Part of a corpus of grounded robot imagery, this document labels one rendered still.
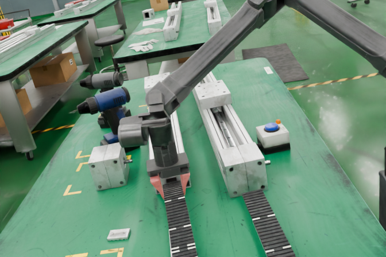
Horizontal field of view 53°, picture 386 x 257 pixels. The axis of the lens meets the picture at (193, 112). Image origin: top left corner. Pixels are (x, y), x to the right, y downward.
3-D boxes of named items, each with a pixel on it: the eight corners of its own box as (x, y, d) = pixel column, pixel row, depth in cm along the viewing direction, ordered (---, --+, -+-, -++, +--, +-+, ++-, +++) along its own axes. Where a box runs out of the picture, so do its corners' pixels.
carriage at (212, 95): (233, 111, 134) (230, 92, 131) (202, 117, 134) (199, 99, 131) (224, 96, 149) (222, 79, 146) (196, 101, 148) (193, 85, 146)
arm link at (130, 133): (162, 88, 91) (170, 101, 99) (115, 93, 92) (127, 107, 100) (163, 136, 86) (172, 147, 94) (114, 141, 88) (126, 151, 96)
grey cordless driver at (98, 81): (129, 127, 153) (115, 74, 144) (84, 130, 157) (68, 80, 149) (135, 118, 159) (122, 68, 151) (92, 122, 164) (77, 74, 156)
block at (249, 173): (277, 187, 98) (274, 155, 95) (230, 198, 98) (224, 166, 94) (267, 170, 107) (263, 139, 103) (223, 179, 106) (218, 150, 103)
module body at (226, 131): (258, 171, 107) (255, 145, 103) (223, 179, 106) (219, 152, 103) (212, 85, 180) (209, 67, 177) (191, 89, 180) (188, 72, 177)
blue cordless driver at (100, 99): (144, 146, 134) (128, 88, 126) (89, 168, 127) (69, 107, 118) (136, 139, 140) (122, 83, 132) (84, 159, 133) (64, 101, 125)
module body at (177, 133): (191, 186, 106) (185, 160, 103) (155, 194, 105) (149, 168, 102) (172, 93, 180) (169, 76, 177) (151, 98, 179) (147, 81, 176)
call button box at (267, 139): (290, 149, 114) (289, 131, 112) (259, 156, 114) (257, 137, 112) (282, 137, 122) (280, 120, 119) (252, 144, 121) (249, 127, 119)
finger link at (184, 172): (163, 191, 101) (157, 159, 98) (190, 185, 102) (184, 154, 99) (166, 205, 95) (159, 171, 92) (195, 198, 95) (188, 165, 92)
